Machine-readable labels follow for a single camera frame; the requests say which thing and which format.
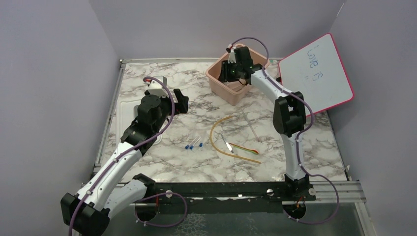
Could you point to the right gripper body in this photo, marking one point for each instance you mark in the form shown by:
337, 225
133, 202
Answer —
229, 72

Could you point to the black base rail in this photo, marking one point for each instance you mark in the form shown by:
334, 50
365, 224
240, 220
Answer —
244, 197

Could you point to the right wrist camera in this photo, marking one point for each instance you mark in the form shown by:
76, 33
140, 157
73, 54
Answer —
231, 54

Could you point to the blue capped test tube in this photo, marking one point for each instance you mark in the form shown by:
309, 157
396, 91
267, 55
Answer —
194, 142
190, 143
202, 139

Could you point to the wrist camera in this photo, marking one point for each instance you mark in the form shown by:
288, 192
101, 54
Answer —
155, 88
231, 54

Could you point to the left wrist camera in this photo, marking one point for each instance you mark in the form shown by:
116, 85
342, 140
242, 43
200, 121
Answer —
155, 88

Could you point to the white plastic lid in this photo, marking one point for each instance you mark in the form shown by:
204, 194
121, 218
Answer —
126, 112

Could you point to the pink plastic bin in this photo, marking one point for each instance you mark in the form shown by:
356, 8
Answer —
232, 92

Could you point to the metal spatula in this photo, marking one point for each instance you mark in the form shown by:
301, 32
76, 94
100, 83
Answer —
229, 147

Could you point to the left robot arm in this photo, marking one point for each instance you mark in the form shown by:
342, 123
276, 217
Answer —
90, 210

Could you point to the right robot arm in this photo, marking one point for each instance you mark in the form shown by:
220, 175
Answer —
289, 117

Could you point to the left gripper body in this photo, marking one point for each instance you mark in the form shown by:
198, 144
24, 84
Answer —
166, 110

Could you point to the pink framed whiteboard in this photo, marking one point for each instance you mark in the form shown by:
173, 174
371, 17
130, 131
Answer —
318, 72

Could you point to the glass stirring rod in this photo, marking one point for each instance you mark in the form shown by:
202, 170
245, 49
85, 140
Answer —
250, 126

